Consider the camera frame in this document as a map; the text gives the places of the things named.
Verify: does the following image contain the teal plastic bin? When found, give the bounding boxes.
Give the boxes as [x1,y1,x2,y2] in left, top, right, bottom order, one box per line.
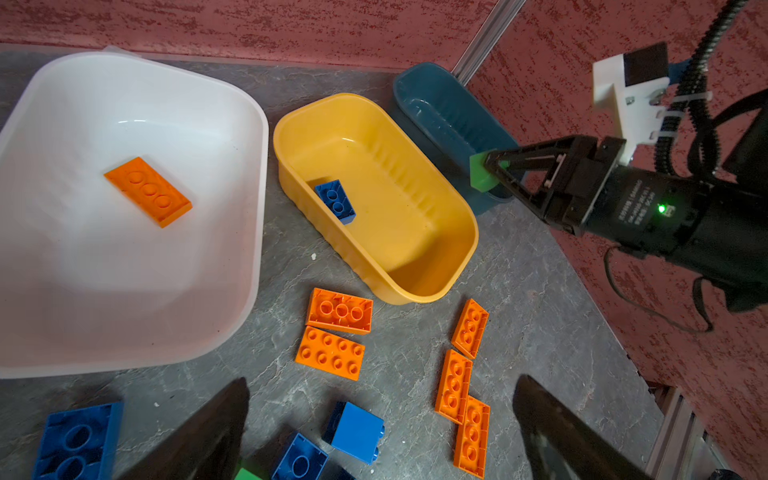
[388,63,517,216]

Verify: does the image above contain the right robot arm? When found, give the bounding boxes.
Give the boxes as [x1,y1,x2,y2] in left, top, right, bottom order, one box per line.
[470,135,767,313]

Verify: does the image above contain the blue lego brick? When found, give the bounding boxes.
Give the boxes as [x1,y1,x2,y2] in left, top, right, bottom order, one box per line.
[270,432,329,480]
[32,402,124,480]
[314,180,356,225]
[322,401,386,465]

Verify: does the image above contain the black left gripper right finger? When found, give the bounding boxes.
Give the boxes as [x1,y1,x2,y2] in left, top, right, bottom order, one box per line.
[513,375,648,479]

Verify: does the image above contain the black corrugated cable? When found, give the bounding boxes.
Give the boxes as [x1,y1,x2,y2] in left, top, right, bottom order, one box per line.
[653,0,751,178]

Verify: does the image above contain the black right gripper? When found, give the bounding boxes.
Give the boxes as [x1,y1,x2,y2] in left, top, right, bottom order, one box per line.
[483,135,711,257]

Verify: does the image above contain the white plastic bin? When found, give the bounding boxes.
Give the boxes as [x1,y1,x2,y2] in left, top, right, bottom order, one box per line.
[1,52,269,379]

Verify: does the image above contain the yellow plastic bin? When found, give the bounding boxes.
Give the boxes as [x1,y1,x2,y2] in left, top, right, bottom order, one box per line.
[273,93,479,305]

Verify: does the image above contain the orange lego brick lower pair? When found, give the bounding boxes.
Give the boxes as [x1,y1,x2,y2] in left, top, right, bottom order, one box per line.
[295,326,366,381]

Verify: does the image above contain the orange lego brick pair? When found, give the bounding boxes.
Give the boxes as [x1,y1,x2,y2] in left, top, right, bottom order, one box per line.
[295,326,366,381]
[306,288,374,335]

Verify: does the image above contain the green lego brick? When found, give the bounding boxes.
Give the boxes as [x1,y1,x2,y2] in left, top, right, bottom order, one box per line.
[469,150,513,193]
[234,468,262,480]

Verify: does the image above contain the aluminium corner post right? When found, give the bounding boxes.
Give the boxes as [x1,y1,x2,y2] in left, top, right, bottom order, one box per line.
[452,0,526,86]

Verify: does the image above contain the orange lego plate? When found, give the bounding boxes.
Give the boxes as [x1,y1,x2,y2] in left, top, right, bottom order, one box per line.
[104,157,193,228]

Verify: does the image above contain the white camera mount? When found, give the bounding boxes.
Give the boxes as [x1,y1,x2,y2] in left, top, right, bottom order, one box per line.
[592,42,670,166]

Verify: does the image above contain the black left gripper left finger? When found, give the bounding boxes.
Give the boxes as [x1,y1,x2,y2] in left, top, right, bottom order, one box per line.
[121,377,250,479]

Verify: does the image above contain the orange lego brick upper pair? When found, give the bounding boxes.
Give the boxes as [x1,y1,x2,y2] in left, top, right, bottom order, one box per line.
[306,288,374,335]

